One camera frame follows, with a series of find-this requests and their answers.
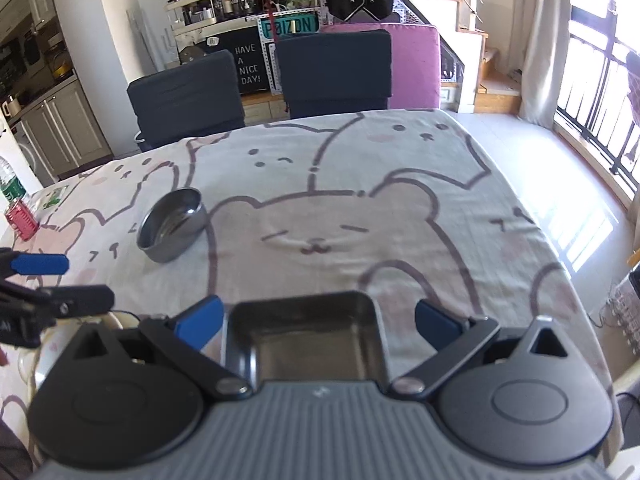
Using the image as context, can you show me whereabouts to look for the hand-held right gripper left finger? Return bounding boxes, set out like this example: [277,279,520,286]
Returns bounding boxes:
[74,295,253,402]

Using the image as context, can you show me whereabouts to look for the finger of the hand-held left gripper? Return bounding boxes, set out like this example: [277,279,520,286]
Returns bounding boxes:
[0,247,70,281]
[0,280,115,329]

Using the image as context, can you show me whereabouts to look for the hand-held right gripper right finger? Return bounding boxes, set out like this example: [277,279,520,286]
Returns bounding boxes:
[390,299,569,402]

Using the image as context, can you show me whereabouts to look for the cream two-handled bowl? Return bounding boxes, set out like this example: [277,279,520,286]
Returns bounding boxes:
[17,310,146,391]

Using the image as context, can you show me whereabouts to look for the round steel bowl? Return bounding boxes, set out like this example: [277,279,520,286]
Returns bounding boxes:
[136,187,207,264]

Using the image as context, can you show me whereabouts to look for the steel rectangular tray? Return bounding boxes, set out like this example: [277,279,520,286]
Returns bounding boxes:
[222,291,390,384]

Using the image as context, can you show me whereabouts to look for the red soda can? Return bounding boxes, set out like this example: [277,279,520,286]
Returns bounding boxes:
[4,199,40,241]

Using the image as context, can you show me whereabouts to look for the green packet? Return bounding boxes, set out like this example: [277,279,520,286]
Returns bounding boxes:
[42,186,69,212]

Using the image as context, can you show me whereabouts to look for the green label plastic bottle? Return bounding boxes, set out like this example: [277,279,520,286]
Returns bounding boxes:
[0,156,28,207]

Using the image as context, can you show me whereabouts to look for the bear print tablecloth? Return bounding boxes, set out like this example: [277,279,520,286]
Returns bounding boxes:
[0,107,614,480]

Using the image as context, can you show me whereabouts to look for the grey kitchen cabinets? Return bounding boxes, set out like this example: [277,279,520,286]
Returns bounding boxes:
[20,80,114,181]

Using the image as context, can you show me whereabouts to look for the dark blue chair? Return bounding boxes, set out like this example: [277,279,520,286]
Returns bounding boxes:
[126,50,246,154]
[275,29,393,120]

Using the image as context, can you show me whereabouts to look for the white refrigerator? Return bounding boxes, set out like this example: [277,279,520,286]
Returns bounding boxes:
[97,0,173,147]

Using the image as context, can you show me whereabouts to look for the pink upholstered chair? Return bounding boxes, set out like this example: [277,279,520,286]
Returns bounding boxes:
[320,24,442,110]

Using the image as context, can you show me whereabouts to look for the black chalkboard sign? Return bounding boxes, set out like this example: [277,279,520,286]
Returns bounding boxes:
[202,27,274,96]

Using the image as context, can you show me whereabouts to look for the black window railing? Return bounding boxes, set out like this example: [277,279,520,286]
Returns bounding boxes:
[555,5,640,202]

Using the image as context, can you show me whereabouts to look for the wooden staircase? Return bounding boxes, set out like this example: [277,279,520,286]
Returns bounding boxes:
[395,0,527,114]

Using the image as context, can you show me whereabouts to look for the shelf rack with jars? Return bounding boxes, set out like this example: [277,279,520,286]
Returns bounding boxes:
[165,0,219,37]

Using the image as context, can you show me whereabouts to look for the beige curtain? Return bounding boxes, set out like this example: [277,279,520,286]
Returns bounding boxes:
[517,0,577,122]

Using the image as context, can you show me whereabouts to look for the teal licence plate sign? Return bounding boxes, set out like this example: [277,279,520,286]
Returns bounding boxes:
[256,14,319,40]

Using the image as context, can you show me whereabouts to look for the white perforated metal frame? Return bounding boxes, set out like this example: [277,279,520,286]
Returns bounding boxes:
[257,7,321,97]

